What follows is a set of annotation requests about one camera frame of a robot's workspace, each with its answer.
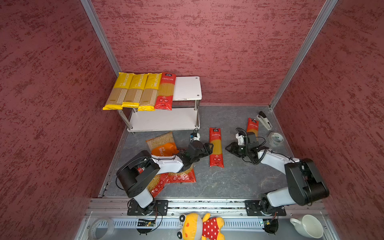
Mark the red macaroni bag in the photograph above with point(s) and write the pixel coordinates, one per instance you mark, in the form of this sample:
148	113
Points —
157	184
187	176

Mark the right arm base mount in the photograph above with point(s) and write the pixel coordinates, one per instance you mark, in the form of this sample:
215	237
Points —
262	208

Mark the orange pasta bag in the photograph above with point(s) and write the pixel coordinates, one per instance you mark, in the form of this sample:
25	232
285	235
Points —
163	146

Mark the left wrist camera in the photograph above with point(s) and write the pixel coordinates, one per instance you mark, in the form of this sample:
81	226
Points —
195	136

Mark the white ceramic cup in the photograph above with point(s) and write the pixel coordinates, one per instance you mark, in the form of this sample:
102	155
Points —
308	226

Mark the grey tape roll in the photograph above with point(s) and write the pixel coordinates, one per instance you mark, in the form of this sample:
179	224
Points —
276	139

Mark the yellow plush toy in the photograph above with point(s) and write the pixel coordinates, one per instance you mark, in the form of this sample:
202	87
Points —
197	228

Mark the clear tape roll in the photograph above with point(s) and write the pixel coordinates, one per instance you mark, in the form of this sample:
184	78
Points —
101	229

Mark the red macaroni bag right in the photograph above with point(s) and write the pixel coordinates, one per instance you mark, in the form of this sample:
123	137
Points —
187	176

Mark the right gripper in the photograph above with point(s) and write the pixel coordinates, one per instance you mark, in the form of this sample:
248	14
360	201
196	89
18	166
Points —
232	149

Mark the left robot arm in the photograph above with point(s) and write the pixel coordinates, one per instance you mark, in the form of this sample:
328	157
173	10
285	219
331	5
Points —
137	173

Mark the white two-tier shelf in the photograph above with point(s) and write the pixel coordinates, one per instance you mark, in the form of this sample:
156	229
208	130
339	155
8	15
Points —
185	114

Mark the red macaroni bag left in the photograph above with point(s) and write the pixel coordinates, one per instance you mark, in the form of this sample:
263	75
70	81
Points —
157	184

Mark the red spaghetti pack large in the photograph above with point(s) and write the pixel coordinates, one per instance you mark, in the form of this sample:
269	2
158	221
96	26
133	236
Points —
165	96

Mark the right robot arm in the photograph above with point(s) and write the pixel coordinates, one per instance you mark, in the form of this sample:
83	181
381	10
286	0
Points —
305	184

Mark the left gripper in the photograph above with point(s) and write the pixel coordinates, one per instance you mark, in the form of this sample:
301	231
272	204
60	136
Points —
206	149

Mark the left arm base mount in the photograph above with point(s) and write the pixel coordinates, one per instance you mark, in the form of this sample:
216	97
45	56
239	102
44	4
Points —
148	207

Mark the white black stapler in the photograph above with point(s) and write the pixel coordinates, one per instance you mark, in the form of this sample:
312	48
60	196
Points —
264	120

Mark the yellow spaghetti pack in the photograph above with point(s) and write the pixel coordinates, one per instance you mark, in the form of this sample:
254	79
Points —
119	91
135	91
150	93

